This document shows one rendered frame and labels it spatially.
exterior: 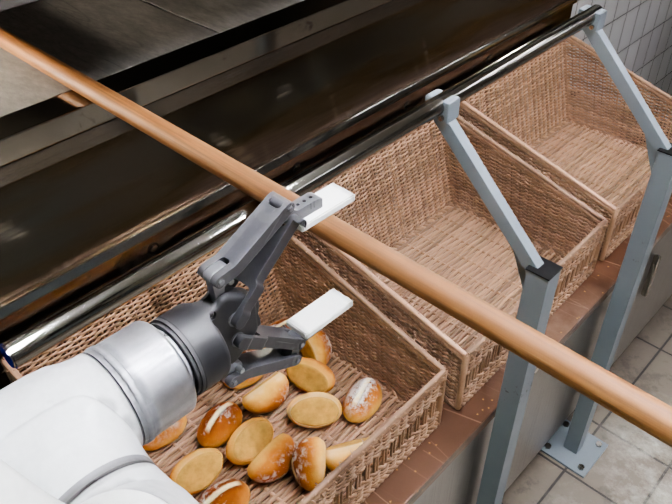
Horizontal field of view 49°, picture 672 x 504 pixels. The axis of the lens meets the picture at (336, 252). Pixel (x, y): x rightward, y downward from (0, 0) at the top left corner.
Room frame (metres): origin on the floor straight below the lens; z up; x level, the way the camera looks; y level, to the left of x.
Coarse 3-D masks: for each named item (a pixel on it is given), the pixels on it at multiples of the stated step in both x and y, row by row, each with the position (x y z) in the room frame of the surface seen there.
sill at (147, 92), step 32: (320, 0) 1.40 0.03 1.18; (352, 0) 1.41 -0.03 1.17; (384, 0) 1.48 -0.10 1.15; (224, 32) 1.24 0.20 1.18; (256, 32) 1.24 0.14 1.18; (288, 32) 1.28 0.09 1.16; (160, 64) 1.12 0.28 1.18; (192, 64) 1.12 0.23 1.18; (224, 64) 1.17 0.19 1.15; (64, 96) 1.01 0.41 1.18; (128, 96) 1.03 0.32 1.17; (160, 96) 1.07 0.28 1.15; (0, 128) 0.91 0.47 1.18; (32, 128) 0.91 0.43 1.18; (64, 128) 0.95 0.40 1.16; (0, 160) 0.87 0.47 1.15
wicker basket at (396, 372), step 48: (192, 288) 1.02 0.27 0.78; (288, 288) 1.12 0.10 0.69; (336, 288) 1.03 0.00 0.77; (96, 336) 0.87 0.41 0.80; (336, 336) 1.03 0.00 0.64; (384, 336) 0.95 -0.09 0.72; (336, 384) 0.95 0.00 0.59; (384, 384) 0.94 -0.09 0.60; (432, 384) 0.83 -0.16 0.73; (192, 432) 0.83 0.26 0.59; (288, 432) 0.84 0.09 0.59; (336, 432) 0.84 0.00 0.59; (384, 432) 0.74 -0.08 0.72; (288, 480) 0.73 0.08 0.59; (336, 480) 0.65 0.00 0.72
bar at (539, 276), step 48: (528, 48) 1.19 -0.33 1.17; (432, 96) 1.02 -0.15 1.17; (624, 96) 1.30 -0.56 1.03; (384, 144) 0.90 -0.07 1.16; (480, 192) 0.95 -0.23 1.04; (192, 240) 0.66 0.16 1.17; (528, 240) 0.90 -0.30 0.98; (144, 288) 0.60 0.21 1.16; (528, 288) 0.87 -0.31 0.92; (624, 288) 1.21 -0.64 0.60; (48, 336) 0.52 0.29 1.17; (528, 384) 0.86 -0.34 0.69; (576, 432) 1.21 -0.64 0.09
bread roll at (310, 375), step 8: (304, 360) 0.95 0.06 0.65; (312, 360) 0.95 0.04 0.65; (288, 368) 0.95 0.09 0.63; (296, 368) 0.94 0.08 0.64; (304, 368) 0.94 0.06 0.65; (312, 368) 0.94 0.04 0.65; (320, 368) 0.94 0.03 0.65; (328, 368) 0.94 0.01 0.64; (288, 376) 0.94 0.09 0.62; (296, 376) 0.94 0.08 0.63; (304, 376) 0.93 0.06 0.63; (312, 376) 0.93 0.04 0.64; (320, 376) 0.92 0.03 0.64; (328, 376) 0.92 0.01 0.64; (296, 384) 0.93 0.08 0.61; (304, 384) 0.92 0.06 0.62; (312, 384) 0.92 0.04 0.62; (320, 384) 0.92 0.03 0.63; (328, 384) 0.91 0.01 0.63
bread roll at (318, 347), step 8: (312, 336) 1.01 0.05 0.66; (320, 336) 1.02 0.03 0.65; (312, 344) 1.00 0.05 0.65; (320, 344) 1.00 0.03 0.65; (328, 344) 1.01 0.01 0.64; (304, 352) 1.01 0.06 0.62; (312, 352) 0.99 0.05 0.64; (320, 352) 0.99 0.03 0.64; (328, 352) 1.00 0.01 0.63; (320, 360) 0.98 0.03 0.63; (328, 360) 0.99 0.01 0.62
